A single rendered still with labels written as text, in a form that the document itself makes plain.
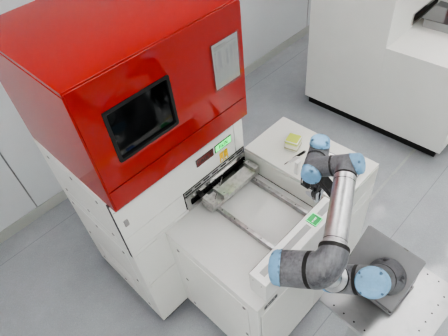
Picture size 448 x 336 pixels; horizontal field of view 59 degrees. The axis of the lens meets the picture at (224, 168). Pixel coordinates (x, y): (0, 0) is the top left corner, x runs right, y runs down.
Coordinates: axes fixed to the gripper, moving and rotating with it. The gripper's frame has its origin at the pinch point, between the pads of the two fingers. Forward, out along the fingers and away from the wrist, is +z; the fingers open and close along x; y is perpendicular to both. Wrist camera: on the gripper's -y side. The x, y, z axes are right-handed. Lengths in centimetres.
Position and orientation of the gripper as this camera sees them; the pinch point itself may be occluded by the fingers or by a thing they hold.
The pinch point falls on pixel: (317, 201)
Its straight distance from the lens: 178.4
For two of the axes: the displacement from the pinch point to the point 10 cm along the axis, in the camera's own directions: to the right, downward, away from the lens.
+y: -7.1, -4.6, 5.3
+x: -6.9, 5.6, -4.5
